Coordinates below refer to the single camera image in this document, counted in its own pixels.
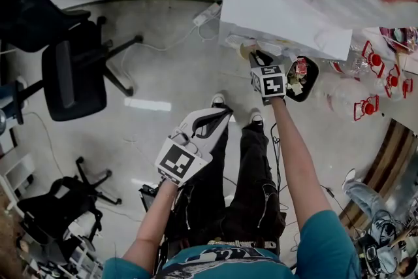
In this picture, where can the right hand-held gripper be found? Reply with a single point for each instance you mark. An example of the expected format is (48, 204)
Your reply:
(272, 85)

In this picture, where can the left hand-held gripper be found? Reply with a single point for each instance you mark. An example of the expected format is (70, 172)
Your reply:
(178, 161)

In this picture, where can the person's right forearm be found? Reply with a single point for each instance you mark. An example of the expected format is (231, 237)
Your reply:
(297, 157)

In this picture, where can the person's left forearm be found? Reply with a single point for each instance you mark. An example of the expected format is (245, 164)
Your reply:
(156, 219)

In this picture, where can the person's left shoe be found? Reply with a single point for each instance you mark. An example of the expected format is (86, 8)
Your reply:
(218, 99)

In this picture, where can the person's shoe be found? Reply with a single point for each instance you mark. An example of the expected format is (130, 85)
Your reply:
(218, 99)
(256, 117)

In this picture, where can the person's right shoe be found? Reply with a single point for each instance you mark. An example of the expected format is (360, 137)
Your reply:
(256, 117)

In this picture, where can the black trash bin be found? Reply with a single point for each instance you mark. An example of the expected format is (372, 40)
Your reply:
(311, 81)

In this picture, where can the black trousers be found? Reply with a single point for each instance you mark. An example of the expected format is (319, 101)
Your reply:
(251, 179)

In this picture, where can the white power strip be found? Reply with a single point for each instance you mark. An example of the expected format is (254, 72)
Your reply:
(207, 14)

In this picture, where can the studded belt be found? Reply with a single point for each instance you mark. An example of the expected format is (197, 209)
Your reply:
(241, 243)

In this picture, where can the pink gift basket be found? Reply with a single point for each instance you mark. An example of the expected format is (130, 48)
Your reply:
(400, 37)

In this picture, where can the black office chair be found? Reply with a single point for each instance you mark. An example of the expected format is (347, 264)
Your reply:
(58, 202)
(75, 85)

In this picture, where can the brown wooden slatted bench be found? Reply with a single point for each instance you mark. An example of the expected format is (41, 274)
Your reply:
(385, 166)

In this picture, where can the teal printed shirt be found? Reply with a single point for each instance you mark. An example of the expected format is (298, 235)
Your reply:
(326, 251)

